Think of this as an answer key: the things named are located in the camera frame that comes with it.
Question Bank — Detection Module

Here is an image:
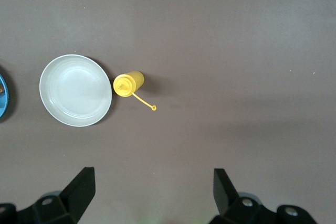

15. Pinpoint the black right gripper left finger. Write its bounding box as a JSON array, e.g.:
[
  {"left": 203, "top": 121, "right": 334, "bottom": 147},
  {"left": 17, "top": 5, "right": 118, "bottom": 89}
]
[{"left": 0, "top": 166, "right": 96, "bottom": 224}]

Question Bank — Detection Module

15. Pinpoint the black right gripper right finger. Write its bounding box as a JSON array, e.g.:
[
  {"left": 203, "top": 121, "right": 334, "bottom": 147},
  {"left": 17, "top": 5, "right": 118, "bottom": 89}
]
[{"left": 209, "top": 168, "right": 319, "bottom": 224}]

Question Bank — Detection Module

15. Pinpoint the blue round plate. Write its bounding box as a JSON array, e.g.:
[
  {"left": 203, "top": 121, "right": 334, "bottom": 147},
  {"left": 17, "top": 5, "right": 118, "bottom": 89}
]
[{"left": 0, "top": 73, "right": 11, "bottom": 119}]

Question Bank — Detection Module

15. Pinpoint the yellow squeeze bottle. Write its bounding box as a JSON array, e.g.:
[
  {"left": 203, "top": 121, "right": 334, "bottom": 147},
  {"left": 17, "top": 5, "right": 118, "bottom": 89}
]
[{"left": 112, "top": 70, "right": 158, "bottom": 112}]

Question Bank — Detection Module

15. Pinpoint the beige round plate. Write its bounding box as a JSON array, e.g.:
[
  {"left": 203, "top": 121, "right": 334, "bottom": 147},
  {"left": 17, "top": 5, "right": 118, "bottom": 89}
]
[{"left": 39, "top": 54, "right": 113, "bottom": 127}]

